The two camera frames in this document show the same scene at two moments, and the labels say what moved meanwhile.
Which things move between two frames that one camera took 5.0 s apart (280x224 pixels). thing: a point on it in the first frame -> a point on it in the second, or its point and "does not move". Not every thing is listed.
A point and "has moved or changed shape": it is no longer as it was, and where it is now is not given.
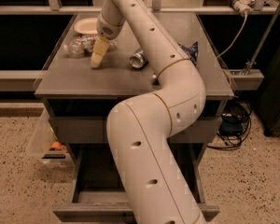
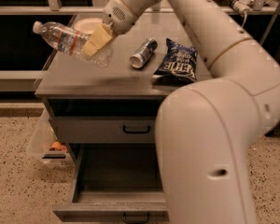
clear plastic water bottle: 84,45 has moved or changed shape
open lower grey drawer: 97,194 does not move
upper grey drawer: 94,131 does not move
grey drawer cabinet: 80,99 does not move
